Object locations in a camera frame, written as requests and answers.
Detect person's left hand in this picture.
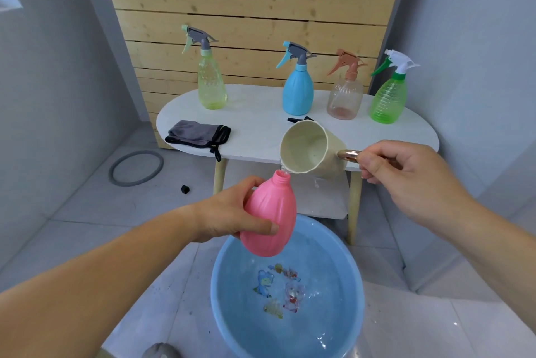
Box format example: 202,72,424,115
196,175,280,244

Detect person's right hand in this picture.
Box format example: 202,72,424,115
356,140,479,238

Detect pink plastic bottle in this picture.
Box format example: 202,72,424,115
240,170,298,258

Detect cream cup with metallic handle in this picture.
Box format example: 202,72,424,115
279,120,362,181

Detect person's right forearm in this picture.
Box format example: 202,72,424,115
440,198,536,331

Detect person's left forearm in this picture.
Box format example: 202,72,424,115
0,203,202,358

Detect green spray bottle white nozzle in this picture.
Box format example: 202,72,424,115
369,49,421,125

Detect clear pink spray bottle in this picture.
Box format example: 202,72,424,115
326,49,369,121

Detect blue plastic basin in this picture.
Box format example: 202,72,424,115
210,214,366,358

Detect white oval table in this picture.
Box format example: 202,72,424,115
156,84,440,246

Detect blue spray bottle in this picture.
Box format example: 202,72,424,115
276,41,318,116

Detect grey pouch with black trim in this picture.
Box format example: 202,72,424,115
164,120,232,163

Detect yellow-green spray bottle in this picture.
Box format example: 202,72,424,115
181,25,228,111

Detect grey rounded object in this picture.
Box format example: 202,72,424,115
140,342,183,358

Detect wooden plank panel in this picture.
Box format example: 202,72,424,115
96,0,412,151

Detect grey rubber ring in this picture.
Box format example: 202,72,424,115
108,150,165,187

